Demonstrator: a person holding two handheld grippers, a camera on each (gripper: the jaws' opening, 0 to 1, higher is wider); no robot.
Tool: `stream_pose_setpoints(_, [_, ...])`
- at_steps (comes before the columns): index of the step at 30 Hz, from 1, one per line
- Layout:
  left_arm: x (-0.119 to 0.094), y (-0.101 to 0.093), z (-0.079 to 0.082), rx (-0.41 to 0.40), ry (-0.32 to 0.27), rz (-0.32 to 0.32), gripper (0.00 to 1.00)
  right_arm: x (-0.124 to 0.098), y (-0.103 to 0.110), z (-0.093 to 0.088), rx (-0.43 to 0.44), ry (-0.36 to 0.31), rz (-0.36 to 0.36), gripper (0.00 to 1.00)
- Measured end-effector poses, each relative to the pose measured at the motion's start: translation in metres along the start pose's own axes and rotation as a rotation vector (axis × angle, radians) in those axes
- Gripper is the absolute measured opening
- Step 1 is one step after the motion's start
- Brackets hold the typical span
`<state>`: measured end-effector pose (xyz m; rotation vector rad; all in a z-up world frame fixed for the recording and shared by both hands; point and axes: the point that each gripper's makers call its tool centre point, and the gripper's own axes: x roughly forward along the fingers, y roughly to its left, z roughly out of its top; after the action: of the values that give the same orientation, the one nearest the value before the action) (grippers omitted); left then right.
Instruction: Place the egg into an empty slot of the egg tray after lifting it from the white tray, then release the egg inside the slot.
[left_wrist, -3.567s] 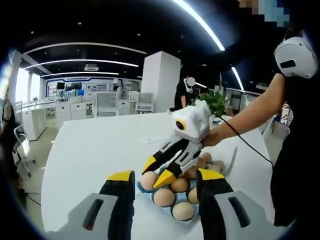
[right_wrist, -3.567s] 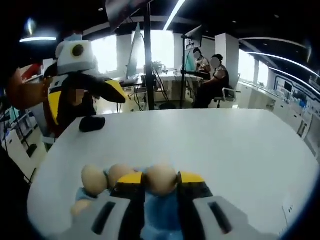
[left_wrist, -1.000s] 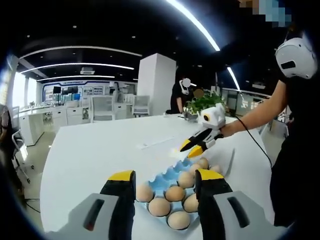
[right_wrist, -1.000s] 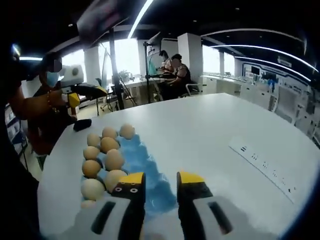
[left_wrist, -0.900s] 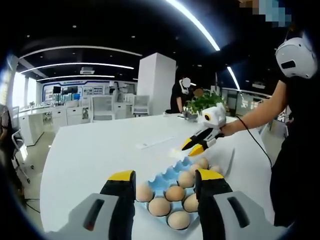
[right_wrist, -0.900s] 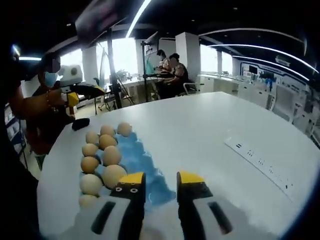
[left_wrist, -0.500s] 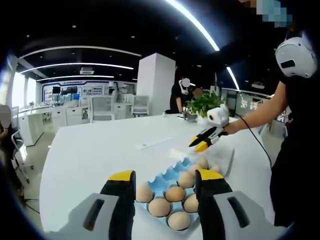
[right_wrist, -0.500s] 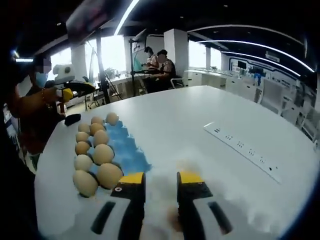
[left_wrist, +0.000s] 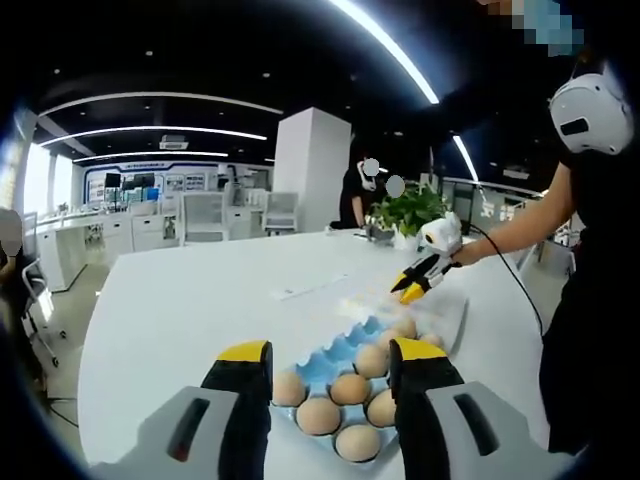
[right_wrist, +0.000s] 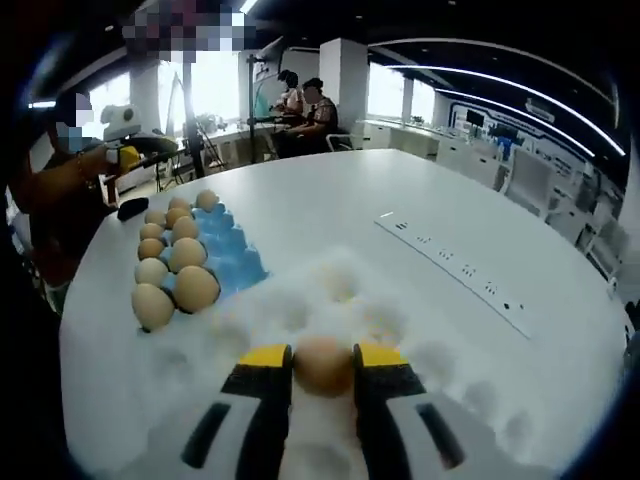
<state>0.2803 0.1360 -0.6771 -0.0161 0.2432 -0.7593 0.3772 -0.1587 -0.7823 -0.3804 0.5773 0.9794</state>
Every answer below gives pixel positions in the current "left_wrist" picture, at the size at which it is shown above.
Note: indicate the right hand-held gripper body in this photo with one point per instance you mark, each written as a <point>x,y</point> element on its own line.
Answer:
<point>442,232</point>

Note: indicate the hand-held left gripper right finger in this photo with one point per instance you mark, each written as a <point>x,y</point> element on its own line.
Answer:
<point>415,425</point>

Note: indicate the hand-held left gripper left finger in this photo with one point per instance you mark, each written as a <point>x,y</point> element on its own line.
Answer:
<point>245,425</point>

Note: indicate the cluster of brown eggs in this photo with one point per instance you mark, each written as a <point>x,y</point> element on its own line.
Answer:
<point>317,415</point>

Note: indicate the blue egg tray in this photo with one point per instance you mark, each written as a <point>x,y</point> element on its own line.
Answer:
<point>340,350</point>

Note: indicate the white foam egg holder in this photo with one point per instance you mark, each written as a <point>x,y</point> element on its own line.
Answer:
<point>450,320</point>

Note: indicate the person's right hand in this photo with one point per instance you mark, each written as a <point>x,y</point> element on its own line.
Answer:
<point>467,255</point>

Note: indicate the green potted plant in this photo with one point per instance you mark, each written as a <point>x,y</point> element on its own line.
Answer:
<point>415,210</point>

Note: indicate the white perforated strip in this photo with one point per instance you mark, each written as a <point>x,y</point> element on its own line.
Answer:
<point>310,287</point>

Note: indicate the white table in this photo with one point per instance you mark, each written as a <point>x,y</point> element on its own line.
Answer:
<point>200,300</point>

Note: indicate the white mesh chair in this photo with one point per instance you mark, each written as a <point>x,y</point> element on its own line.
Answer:
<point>202,217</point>
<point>282,210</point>

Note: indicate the long ceiling light strip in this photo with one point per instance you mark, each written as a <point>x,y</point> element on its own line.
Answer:
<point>395,50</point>

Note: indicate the white VR headset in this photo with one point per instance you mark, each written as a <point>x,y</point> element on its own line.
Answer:
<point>595,110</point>

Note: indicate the white cabinet row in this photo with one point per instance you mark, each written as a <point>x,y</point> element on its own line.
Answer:
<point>100,235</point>

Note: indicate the black office chair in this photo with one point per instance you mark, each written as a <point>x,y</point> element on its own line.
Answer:
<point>37,295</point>

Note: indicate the ceiling air conditioner unit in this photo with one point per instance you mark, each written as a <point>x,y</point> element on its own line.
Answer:
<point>174,143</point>

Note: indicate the curved ceiling light strip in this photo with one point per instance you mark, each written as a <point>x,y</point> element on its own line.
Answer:
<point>175,128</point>
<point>150,153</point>

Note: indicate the blue framed wall display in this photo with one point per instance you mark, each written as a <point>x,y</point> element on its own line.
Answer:
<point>150,182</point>

